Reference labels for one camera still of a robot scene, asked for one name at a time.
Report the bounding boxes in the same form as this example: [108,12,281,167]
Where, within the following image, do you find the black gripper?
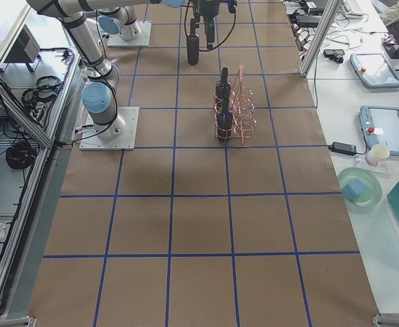
[224,0,237,13]
[198,0,220,48]

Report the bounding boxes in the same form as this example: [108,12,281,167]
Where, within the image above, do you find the dark wine bottle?
[186,18,199,65]
[216,98,233,142]

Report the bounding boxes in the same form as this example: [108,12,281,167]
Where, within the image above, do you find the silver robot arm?
[28,1,185,144]
[97,1,237,48]

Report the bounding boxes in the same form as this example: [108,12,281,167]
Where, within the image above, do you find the dark wine bottle in basket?
[216,98,233,142]

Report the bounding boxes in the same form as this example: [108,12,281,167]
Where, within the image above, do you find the blue teach pendant far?
[350,53,399,89]

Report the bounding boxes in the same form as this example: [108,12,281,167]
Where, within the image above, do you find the blue teach pendant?
[359,106,399,157]
[350,53,399,89]

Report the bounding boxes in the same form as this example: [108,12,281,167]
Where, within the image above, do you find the grey control box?
[0,25,41,72]

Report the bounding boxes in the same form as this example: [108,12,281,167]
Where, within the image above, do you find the black power adapter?
[328,142,357,156]

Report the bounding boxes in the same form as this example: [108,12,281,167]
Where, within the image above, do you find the blue teach pendant near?
[359,106,399,157]

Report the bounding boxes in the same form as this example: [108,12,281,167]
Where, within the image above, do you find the white paper cup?
[365,144,390,166]

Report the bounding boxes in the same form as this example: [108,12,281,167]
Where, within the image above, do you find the blue foam block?
[342,178,368,201]

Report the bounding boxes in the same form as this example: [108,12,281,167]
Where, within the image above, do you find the green glass plate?
[338,168,383,208]

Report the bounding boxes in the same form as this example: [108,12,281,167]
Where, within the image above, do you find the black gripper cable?
[183,0,239,52]

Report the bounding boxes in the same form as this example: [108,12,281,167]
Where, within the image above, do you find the copper wire wine basket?
[213,64,257,144]

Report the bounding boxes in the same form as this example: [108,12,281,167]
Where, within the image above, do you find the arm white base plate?
[108,20,152,48]
[79,107,140,151]

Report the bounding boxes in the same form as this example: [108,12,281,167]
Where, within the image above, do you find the aluminium frame post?
[299,0,342,78]

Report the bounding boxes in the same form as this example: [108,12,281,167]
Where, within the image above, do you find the coiled black cables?
[5,141,38,170]

